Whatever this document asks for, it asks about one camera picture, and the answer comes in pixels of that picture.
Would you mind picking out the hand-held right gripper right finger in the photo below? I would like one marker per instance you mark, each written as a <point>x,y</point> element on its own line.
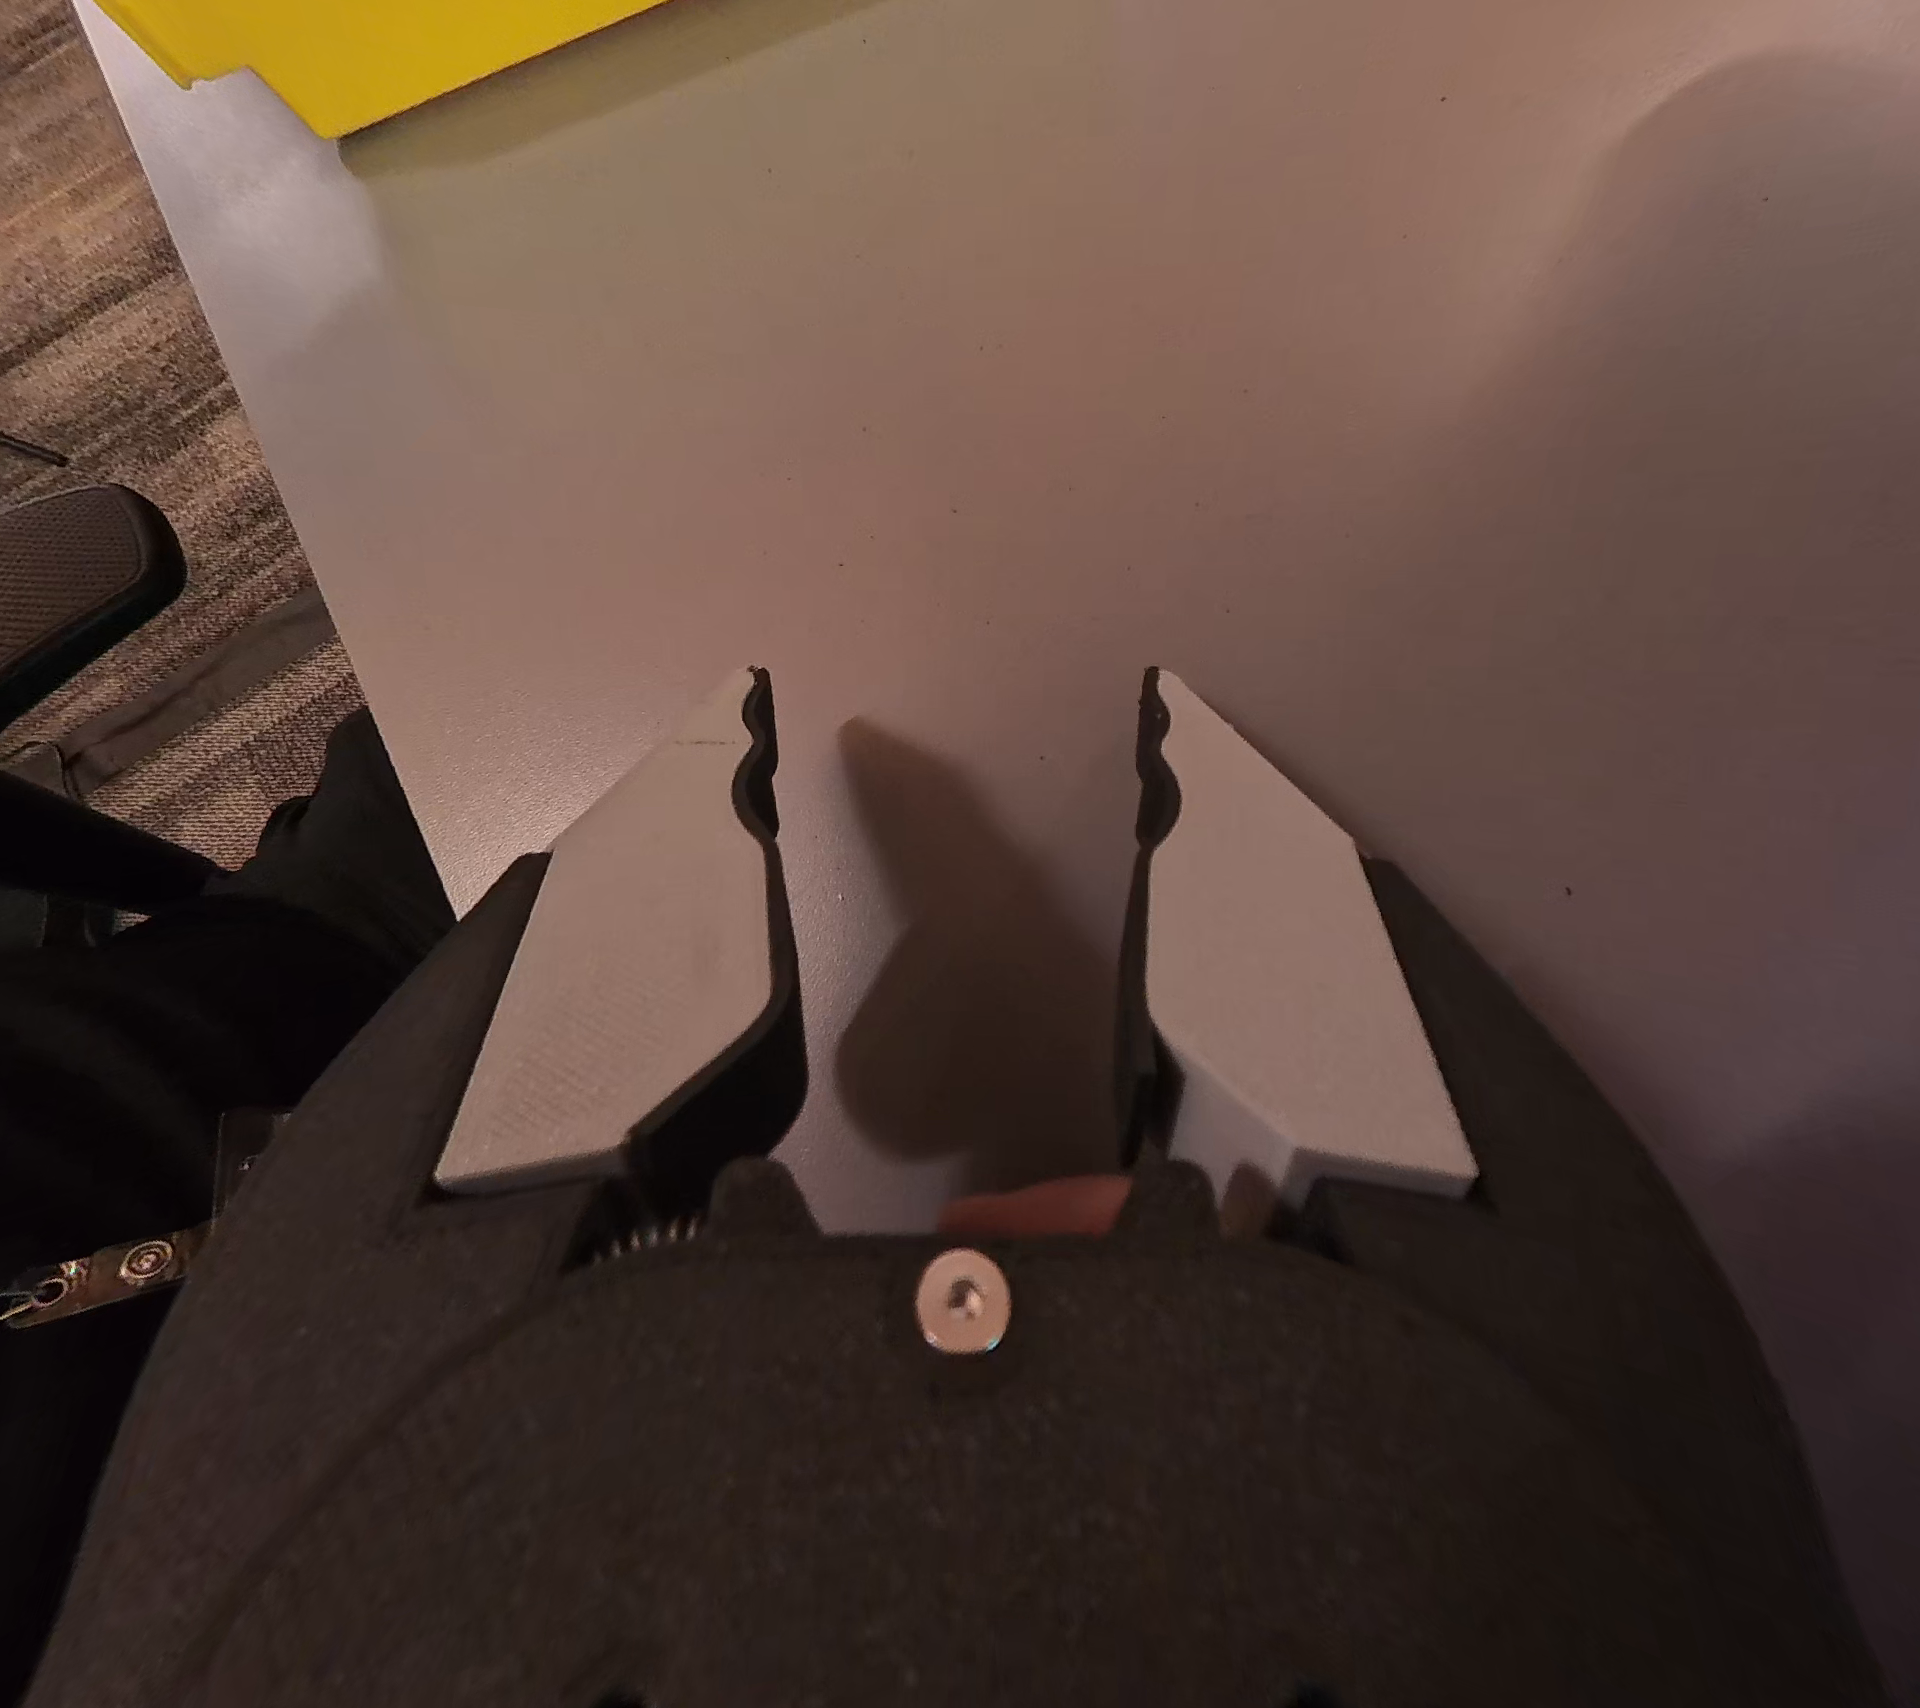
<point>1291,989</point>

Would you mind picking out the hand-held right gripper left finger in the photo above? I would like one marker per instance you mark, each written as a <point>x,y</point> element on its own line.
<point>617,1004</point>

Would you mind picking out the person's black clothing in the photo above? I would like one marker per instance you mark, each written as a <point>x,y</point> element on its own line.
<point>181,1048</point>

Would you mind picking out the black office chair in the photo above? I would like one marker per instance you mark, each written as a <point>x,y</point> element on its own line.
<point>77,585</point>

